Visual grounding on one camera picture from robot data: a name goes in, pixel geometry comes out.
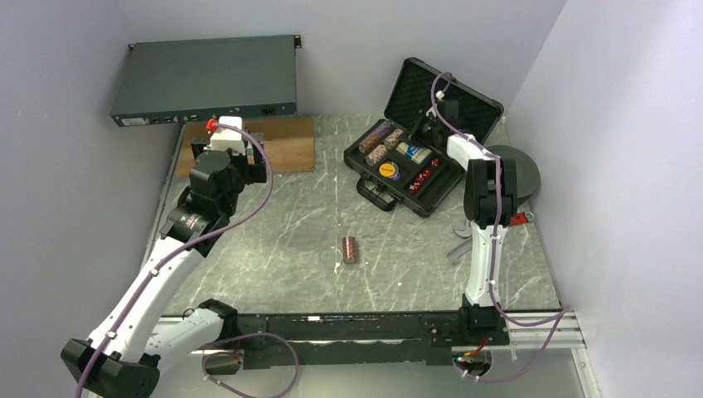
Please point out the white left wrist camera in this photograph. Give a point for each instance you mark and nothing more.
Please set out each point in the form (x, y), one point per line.
(225, 137)

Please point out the grey metal stand bracket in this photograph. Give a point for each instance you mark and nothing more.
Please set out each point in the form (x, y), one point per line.
(255, 137)

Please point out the red brown chip stack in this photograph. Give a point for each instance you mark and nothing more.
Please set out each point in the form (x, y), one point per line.
(349, 250)

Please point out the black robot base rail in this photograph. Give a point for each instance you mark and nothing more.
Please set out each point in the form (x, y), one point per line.
(431, 337)

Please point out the wooden board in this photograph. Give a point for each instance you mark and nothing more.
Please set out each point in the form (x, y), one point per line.
(288, 142)

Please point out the black poker set case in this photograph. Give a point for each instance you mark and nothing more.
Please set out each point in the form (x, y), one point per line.
(415, 86)

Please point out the dark grey round disc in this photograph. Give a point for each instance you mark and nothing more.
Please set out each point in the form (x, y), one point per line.
(528, 176)

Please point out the brown purple chip stack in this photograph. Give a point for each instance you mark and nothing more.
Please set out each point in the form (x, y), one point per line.
(375, 136)

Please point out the orange blue chip stack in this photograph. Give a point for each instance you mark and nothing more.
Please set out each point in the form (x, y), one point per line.
(376, 155)

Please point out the brown white chip stack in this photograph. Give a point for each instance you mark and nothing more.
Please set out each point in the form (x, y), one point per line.
(393, 138)

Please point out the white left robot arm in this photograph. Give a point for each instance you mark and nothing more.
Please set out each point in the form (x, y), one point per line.
(123, 356)

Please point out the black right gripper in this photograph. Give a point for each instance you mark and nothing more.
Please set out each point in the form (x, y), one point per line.
(415, 125)

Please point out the grey rack network switch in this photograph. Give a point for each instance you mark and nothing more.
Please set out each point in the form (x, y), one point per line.
(168, 82)

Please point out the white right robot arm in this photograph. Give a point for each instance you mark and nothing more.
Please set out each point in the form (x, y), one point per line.
(490, 201)

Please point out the Texas Hold'em card box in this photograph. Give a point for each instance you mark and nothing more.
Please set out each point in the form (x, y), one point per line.
(412, 152)

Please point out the red handled adjustable wrench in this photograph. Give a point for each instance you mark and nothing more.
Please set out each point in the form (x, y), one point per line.
(522, 217)

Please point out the yellow big blind button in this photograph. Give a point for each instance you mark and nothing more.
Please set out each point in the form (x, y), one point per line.
(389, 170)

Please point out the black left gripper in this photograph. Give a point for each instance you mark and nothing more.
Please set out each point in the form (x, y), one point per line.
(254, 172)

